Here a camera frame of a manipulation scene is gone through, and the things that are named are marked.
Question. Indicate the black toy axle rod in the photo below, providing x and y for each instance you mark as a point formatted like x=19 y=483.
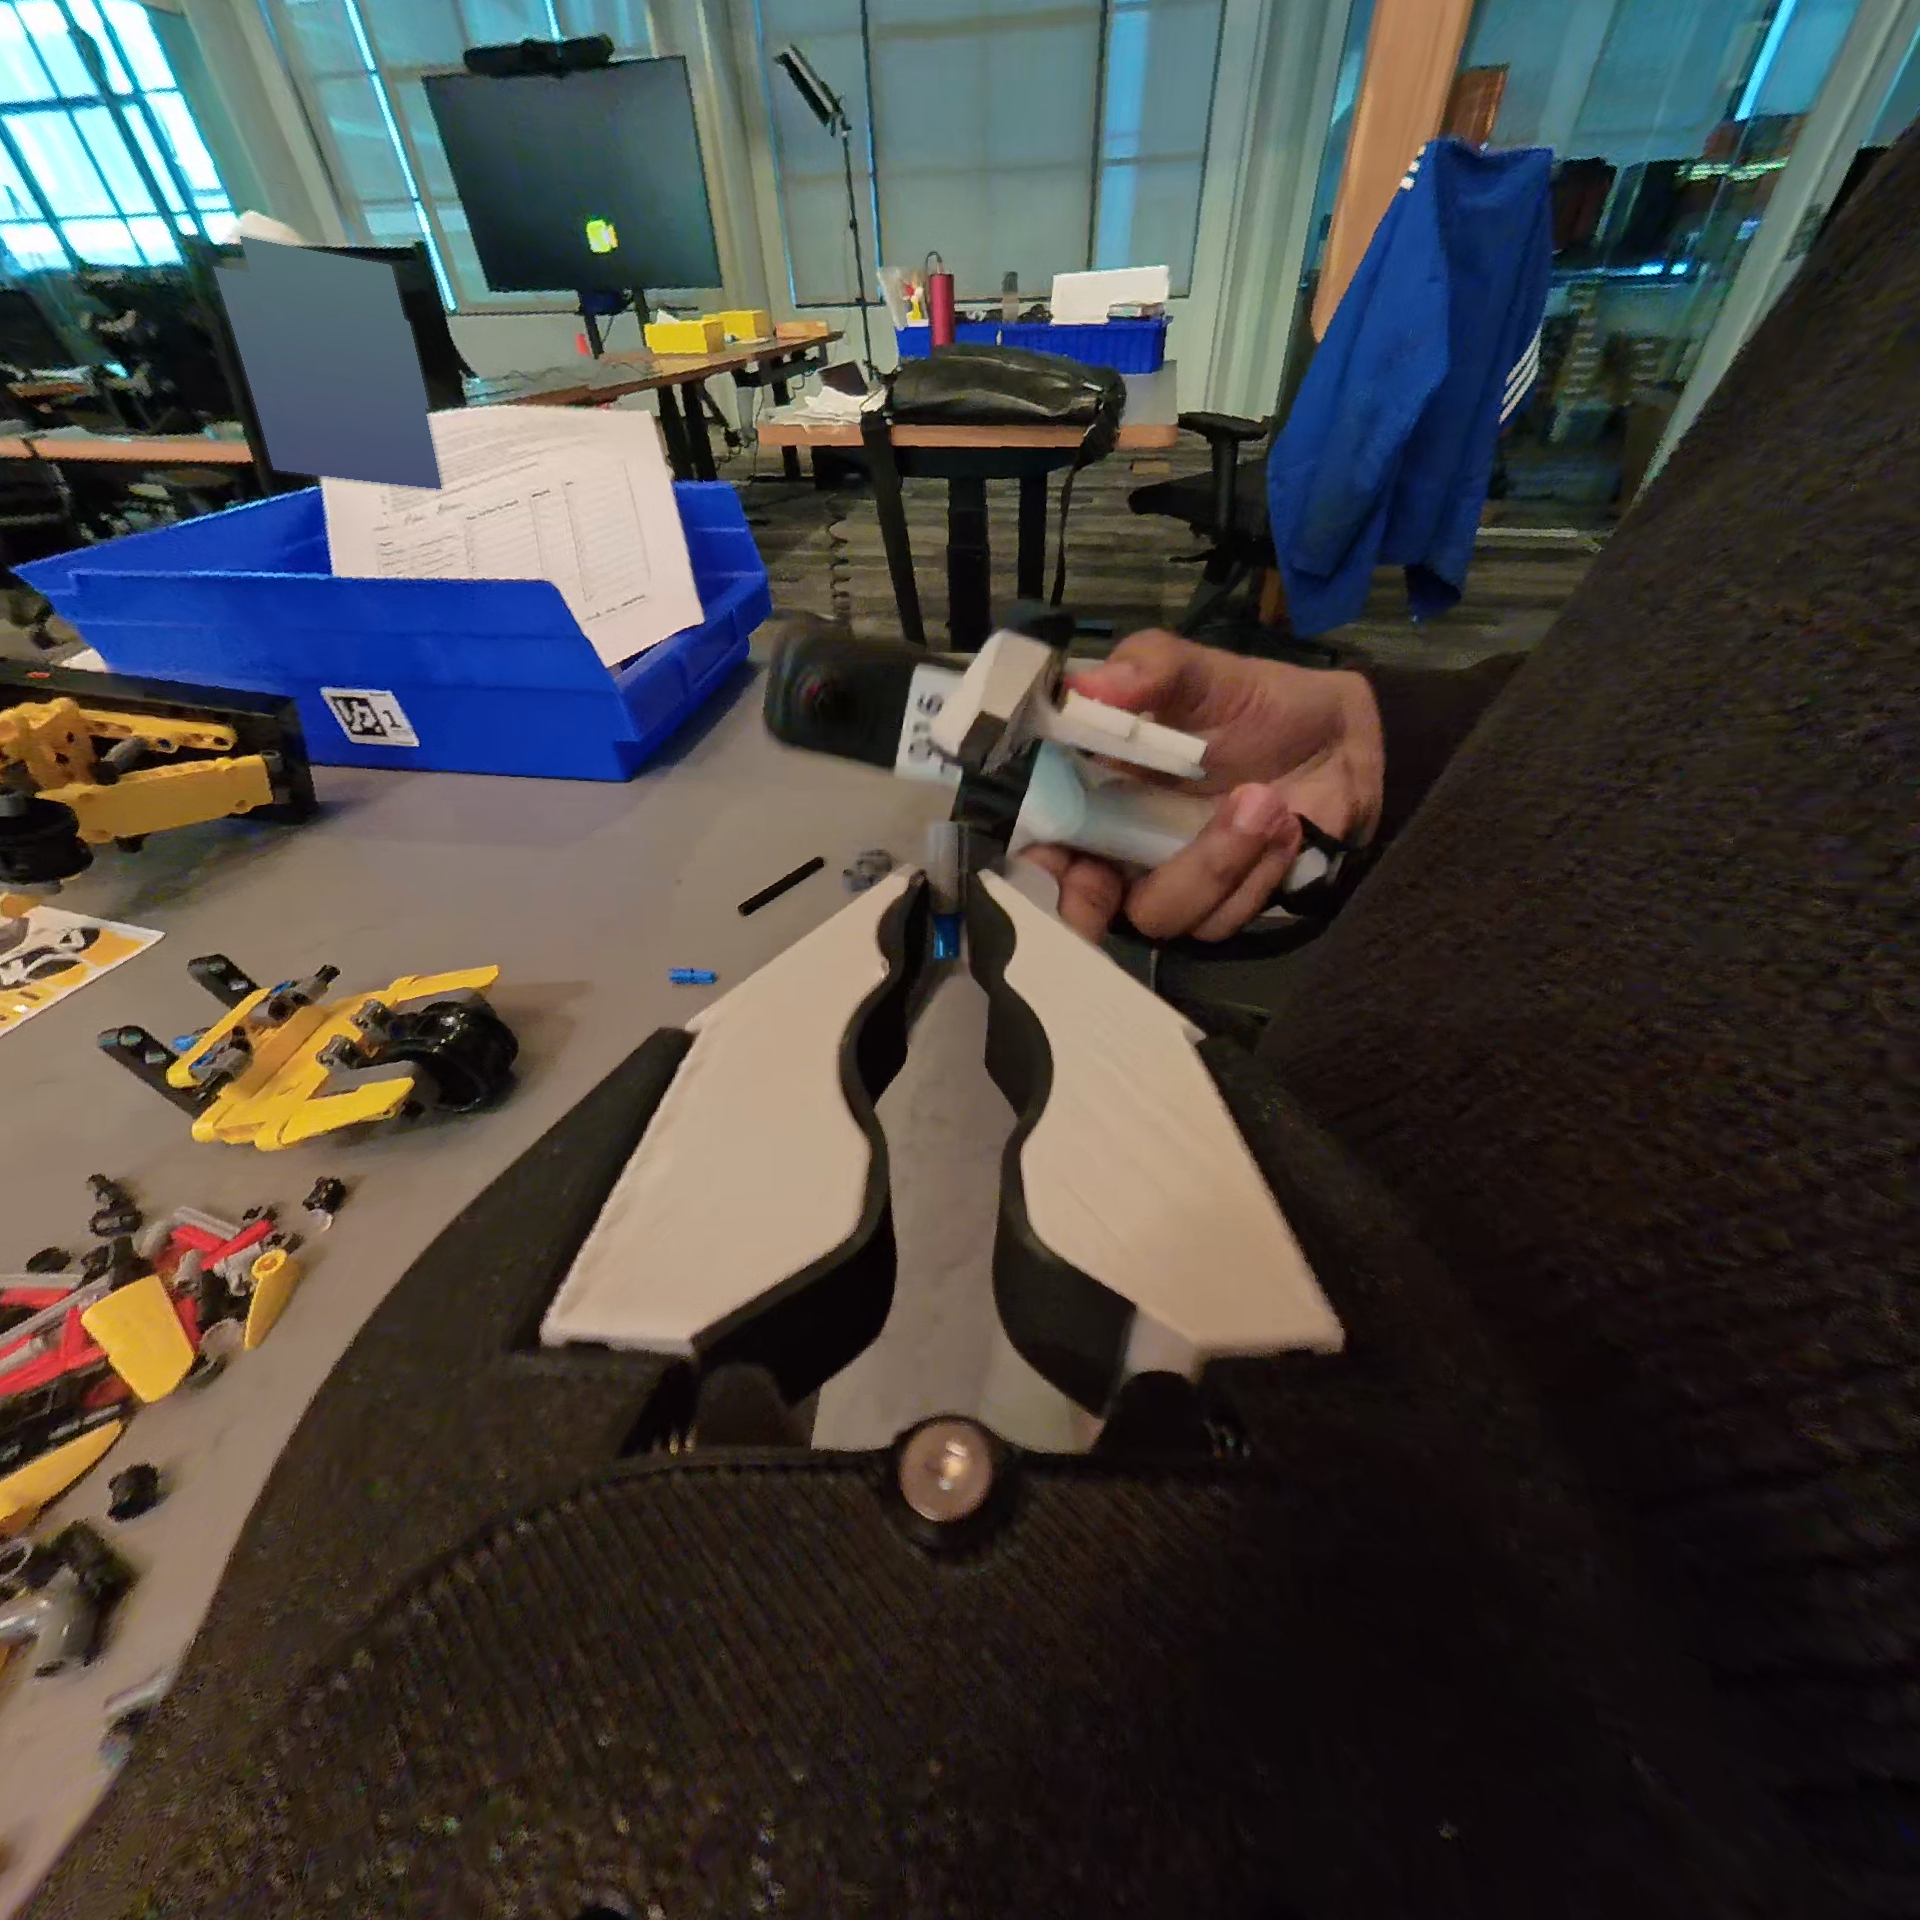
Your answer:
x=779 y=888

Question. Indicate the blue striped jacket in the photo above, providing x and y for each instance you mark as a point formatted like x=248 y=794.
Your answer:
x=1394 y=374

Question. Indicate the wooden table with black legs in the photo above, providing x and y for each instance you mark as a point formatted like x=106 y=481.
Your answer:
x=810 y=435

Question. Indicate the wooden top desk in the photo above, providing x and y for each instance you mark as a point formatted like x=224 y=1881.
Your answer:
x=644 y=369

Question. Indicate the black light stand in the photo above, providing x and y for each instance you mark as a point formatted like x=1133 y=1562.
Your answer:
x=810 y=83

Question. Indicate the wooden pillar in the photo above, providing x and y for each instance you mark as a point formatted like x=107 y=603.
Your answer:
x=1394 y=148

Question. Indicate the grey toy sleeve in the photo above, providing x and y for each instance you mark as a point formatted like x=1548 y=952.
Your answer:
x=939 y=861

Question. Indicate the printed paper sheet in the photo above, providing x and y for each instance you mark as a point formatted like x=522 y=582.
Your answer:
x=523 y=509

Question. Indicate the black monitor on stand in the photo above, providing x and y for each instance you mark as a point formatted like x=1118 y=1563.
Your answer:
x=569 y=164

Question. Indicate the black office chair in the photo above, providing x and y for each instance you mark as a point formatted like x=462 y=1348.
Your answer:
x=1222 y=450

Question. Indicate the small yellow toy vehicle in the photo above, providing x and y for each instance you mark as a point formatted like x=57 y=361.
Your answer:
x=300 y=1080

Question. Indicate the white box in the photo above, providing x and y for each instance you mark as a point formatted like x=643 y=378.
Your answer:
x=1108 y=292

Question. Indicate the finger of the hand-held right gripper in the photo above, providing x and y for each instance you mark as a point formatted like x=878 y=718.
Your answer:
x=1012 y=681

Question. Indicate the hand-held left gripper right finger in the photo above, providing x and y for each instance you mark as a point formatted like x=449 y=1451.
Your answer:
x=1171 y=1184

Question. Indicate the yellow storage bin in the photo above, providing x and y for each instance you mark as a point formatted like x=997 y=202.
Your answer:
x=681 y=338
x=744 y=324

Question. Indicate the large yellow black toy model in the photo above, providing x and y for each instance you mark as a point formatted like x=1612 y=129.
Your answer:
x=149 y=780

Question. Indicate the pile of toy building pieces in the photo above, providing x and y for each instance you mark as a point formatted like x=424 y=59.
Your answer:
x=141 y=1336

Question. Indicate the red bottle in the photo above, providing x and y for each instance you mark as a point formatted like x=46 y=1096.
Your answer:
x=939 y=300

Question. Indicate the grey toy cross connector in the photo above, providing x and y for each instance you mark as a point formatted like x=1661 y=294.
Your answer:
x=866 y=869

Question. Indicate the yellow sticker sheet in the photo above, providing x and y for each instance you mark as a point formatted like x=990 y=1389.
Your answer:
x=76 y=960

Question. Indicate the blue storage bin with tag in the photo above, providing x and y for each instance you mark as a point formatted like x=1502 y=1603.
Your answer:
x=451 y=674

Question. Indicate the black shoulder bag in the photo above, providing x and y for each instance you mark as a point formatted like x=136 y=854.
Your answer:
x=990 y=398

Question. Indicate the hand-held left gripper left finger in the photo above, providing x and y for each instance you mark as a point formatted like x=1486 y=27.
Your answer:
x=720 y=1184

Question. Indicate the person's right hand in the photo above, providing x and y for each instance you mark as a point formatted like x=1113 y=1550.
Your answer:
x=1275 y=733

